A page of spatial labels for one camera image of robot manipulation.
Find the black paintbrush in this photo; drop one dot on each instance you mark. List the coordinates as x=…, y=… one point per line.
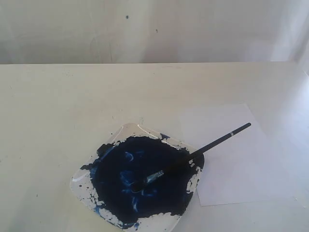
x=142, y=183

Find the white square paint plate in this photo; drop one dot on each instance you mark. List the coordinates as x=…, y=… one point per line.
x=103, y=183

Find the white paper sheet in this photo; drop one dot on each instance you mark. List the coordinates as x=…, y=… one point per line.
x=244, y=168

